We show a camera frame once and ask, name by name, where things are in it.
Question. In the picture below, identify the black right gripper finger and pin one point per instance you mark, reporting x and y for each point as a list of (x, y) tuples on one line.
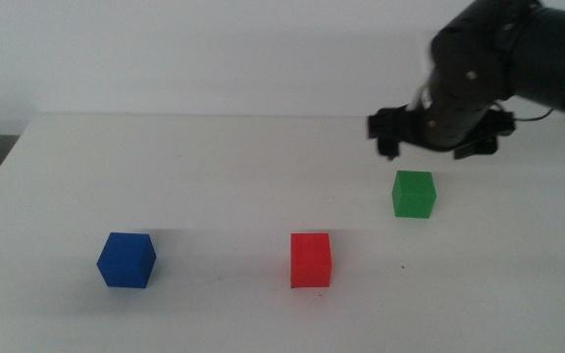
[(476, 148), (389, 147)]

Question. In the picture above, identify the green cube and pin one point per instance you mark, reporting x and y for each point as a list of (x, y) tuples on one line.
[(413, 196)]

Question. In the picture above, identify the red cube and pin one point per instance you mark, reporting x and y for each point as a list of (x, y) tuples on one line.
[(311, 260)]

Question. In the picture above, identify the blue cube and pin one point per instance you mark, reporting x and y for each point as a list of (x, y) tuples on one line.
[(125, 262)]

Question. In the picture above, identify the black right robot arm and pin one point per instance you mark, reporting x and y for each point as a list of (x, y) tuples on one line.
[(532, 49)]

